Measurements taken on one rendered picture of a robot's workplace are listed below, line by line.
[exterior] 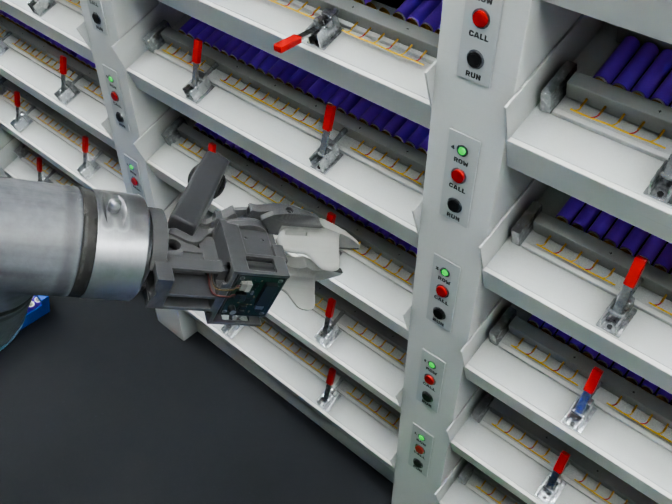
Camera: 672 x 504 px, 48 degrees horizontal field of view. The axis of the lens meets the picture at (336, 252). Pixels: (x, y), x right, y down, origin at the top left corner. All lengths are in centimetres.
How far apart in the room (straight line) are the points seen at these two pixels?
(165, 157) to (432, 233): 63
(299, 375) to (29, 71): 85
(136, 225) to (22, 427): 114
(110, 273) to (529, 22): 43
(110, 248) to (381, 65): 42
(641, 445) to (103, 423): 107
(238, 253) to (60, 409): 113
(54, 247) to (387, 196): 51
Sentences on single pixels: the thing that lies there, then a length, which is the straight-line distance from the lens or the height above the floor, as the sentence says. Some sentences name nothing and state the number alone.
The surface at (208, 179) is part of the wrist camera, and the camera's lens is 71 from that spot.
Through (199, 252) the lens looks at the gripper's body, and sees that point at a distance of 66.
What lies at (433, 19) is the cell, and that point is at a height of 93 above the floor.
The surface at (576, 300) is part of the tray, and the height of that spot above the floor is 71.
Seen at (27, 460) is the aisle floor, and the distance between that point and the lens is 167.
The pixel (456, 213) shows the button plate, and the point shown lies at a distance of 89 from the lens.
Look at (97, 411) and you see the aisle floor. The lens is 170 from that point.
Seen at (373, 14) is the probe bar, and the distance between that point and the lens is 92.
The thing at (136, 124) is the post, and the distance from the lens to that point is 138.
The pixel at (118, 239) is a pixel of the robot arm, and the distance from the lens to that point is 61.
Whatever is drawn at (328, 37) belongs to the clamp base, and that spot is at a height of 90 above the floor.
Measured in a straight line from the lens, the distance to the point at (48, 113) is 188.
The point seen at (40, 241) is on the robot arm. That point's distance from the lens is 60.
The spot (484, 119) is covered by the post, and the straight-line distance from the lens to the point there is 81.
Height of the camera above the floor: 134
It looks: 44 degrees down
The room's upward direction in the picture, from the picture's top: straight up
